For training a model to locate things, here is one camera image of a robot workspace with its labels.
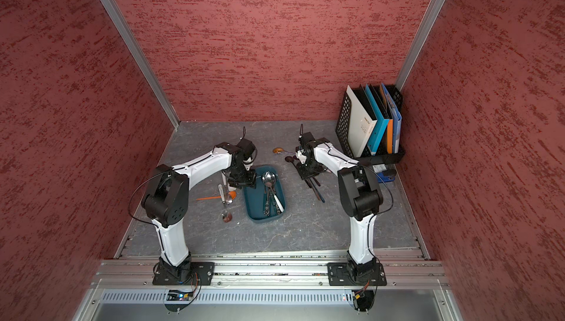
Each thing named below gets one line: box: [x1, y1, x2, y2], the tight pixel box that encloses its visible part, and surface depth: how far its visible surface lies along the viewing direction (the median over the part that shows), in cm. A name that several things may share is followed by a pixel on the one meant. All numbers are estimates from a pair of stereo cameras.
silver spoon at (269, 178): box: [261, 170, 281, 215], surface depth 93 cm
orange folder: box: [379, 83, 394, 154], surface depth 91 cm
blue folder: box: [380, 82, 403, 154], surface depth 89 cm
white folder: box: [345, 84, 378, 159], surface depth 90 cm
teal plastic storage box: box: [242, 164, 287, 224], surface depth 91 cm
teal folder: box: [364, 83, 390, 156], surface depth 88 cm
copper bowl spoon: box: [221, 211, 233, 224], surface depth 88 cm
